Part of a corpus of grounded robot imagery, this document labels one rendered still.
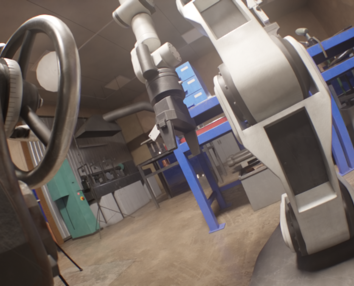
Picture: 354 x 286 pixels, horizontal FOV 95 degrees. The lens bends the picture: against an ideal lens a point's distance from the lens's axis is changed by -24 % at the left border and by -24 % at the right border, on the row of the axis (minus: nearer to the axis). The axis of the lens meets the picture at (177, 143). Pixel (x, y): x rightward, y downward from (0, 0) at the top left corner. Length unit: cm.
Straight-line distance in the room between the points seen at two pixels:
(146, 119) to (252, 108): 727
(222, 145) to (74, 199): 432
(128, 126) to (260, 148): 752
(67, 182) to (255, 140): 389
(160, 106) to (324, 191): 40
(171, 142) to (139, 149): 722
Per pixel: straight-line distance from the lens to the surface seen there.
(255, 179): 154
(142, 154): 760
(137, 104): 546
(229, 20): 53
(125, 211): 454
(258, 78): 38
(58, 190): 409
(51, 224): 471
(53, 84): 395
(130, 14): 74
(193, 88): 167
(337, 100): 293
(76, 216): 422
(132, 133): 775
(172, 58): 55
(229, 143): 633
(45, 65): 399
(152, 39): 63
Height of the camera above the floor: 55
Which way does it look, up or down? 5 degrees up
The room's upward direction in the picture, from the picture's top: 25 degrees counter-clockwise
